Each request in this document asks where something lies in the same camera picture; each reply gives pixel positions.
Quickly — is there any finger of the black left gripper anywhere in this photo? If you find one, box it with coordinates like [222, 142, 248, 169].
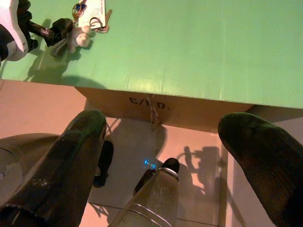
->
[50, 37, 72, 58]
[50, 18, 73, 40]

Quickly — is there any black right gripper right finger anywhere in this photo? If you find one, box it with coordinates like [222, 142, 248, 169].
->
[217, 112, 303, 227]

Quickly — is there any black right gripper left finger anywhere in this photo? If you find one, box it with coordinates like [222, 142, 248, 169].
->
[0, 110, 107, 227]

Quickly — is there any white plush keychain toy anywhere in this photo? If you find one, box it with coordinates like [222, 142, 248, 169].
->
[68, 25, 93, 53]

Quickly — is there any blue charm with gold frame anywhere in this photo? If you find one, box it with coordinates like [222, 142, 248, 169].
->
[72, 1, 87, 24]

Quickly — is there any white card key tag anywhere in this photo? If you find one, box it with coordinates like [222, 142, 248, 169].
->
[78, 0, 107, 29]

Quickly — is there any copper metal key ring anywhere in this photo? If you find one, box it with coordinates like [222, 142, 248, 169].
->
[89, 17, 105, 31]

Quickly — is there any bronze metal key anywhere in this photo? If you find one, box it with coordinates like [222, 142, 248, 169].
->
[100, 9, 113, 34]

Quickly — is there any silver left robot leg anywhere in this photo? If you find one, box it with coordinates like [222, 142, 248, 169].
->
[0, 133, 115, 209]

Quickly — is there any silver robot leg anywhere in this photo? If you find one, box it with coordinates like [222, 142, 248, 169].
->
[0, 133, 115, 209]
[113, 157, 180, 227]

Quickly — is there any brown cardboard box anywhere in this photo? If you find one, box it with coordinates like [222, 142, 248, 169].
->
[74, 85, 256, 133]

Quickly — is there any silver right robot leg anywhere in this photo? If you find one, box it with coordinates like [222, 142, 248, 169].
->
[113, 157, 180, 227]

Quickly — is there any frayed brown tape strip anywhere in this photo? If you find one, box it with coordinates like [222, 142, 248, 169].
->
[147, 94, 164, 132]

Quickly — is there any green corrugated board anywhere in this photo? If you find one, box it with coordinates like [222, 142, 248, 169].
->
[0, 0, 303, 110]

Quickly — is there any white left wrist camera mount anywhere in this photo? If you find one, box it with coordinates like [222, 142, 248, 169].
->
[0, 0, 29, 62]

